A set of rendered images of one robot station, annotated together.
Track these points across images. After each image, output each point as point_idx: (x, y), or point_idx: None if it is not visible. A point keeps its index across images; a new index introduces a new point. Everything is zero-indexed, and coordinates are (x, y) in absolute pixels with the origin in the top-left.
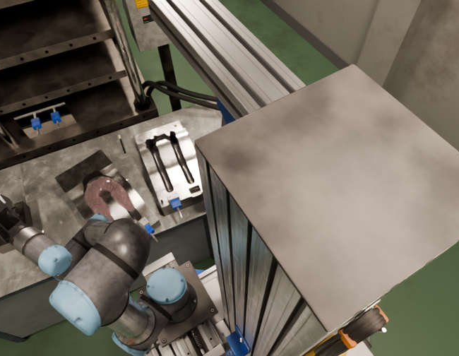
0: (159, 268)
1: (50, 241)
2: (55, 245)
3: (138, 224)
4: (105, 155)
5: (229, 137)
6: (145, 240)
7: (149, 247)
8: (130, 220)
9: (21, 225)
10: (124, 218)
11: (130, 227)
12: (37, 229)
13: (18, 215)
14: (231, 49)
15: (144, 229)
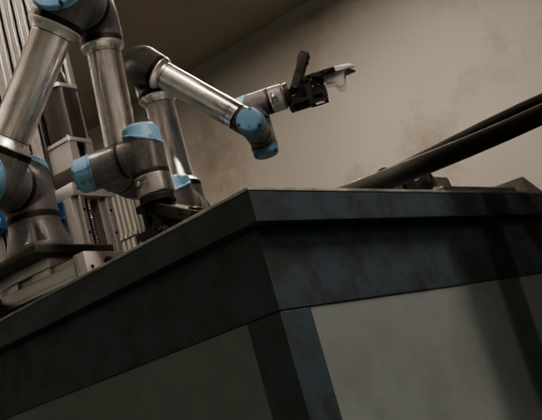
0: (182, 175)
1: (250, 94)
2: (243, 96)
3: (138, 52)
4: (498, 185)
5: None
6: (126, 58)
7: (125, 66)
8: (145, 51)
9: (284, 82)
10: (154, 53)
11: (138, 47)
12: (273, 89)
13: (304, 82)
14: None
15: (133, 57)
